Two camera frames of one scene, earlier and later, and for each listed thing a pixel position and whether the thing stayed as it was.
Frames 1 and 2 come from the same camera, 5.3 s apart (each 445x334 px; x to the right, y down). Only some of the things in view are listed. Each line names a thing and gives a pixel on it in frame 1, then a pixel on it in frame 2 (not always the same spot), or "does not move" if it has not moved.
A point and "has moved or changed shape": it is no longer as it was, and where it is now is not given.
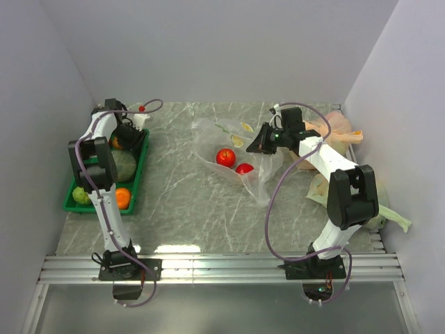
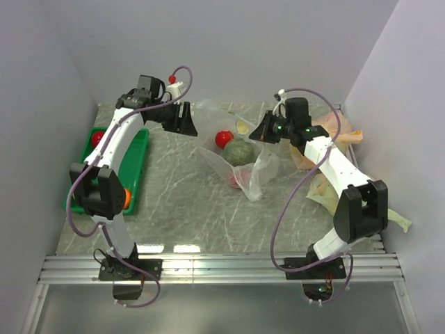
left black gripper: (135, 145) → (183, 125)
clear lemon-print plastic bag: (210, 136) has moved or changed shape
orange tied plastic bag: (341, 136) does not move
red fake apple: (226, 156) → (223, 137)
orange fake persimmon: (123, 197) does not move
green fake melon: (124, 166) → (238, 152)
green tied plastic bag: (319, 193) does not move
